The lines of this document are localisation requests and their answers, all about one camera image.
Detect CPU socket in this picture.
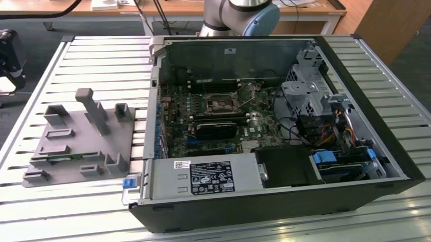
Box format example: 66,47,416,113
204,92,242,114

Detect black expansion slot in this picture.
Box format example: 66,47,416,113
186,148,226,156

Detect white box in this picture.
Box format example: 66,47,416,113
90,0,118,11

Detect wooden desk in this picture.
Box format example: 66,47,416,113
0,0,347,36

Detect grey parts rack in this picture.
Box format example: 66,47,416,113
20,88,137,189

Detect green RAM stick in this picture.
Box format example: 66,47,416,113
46,153,85,161

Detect grey power supply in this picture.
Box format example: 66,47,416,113
148,153,264,201

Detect metal socket cover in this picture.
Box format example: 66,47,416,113
236,80,262,94

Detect metal locking lever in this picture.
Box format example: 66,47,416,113
241,91,262,108

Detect black rating label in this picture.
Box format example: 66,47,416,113
189,161,236,196

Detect small silver heatsink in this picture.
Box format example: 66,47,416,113
241,140,260,153

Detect green motherboard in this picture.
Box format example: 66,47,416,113
157,80,287,158

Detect silver drive cage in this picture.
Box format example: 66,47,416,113
280,47,347,118

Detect white papers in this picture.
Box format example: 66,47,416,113
279,0,325,8

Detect black open PC case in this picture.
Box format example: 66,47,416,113
126,34,425,234

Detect hard disk in blue carrier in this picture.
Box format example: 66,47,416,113
309,149,368,184

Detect wooden cabinet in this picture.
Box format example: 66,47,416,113
352,0,431,67

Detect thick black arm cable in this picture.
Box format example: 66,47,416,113
0,0,82,20

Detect thin black hanging cables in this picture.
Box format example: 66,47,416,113
133,0,176,35

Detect black looped cable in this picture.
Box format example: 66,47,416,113
273,88,320,147

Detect yellow red wire bundle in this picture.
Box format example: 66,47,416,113
319,107,356,148

